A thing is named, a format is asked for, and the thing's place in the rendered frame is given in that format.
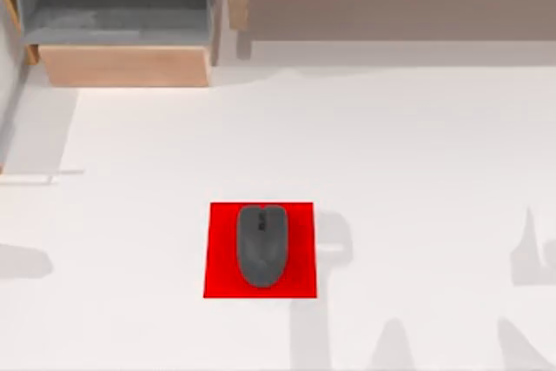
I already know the red square mat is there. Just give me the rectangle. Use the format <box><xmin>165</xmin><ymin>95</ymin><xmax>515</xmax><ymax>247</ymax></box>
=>
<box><xmin>202</xmin><ymin>202</ymin><xmax>319</xmax><ymax>300</ymax></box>

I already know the grey pulled-out drawer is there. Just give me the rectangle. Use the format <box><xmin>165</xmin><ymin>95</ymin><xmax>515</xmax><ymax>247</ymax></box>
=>
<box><xmin>11</xmin><ymin>0</ymin><xmax>223</xmax><ymax>67</ymax></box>

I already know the pale wooden drawer front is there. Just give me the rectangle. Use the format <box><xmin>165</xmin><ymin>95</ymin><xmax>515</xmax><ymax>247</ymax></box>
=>
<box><xmin>37</xmin><ymin>44</ymin><xmax>211</xmax><ymax>88</ymax></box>

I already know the wooden open shelf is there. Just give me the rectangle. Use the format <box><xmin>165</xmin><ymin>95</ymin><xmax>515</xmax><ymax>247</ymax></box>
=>
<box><xmin>227</xmin><ymin>0</ymin><xmax>556</xmax><ymax>61</ymax></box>

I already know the grey computer mouse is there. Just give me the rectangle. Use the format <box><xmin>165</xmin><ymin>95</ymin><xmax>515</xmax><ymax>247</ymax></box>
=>
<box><xmin>235</xmin><ymin>204</ymin><xmax>289</xmax><ymax>289</ymax></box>

